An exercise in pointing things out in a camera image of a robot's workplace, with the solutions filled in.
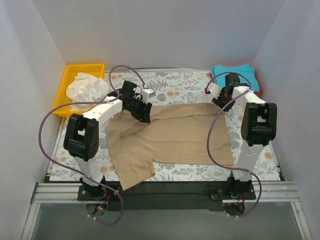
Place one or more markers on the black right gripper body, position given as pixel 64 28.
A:
pixel 223 100

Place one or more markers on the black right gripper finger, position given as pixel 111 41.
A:
pixel 228 106
pixel 218 102

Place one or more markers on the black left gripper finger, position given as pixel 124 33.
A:
pixel 138 116
pixel 145 116

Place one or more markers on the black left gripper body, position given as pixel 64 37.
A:
pixel 141 111

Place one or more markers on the beige t shirt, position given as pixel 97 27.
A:
pixel 189 133

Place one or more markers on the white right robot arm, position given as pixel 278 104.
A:
pixel 258 128

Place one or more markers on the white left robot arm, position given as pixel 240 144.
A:
pixel 83 131

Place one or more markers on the folded turquoise t shirt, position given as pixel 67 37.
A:
pixel 246 73

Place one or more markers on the white crumpled t shirt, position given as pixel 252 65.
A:
pixel 87 88

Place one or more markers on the yellow plastic bin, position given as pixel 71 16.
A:
pixel 71 70

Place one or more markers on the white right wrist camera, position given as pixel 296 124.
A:
pixel 213 89

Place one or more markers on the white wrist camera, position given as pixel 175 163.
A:
pixel 146 94
pixel 213 89

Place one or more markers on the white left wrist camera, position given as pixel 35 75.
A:
pixel 146 94

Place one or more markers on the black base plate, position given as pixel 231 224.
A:
pixel 181 195

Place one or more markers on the aluminium frame rail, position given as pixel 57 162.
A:
pixel 167 211

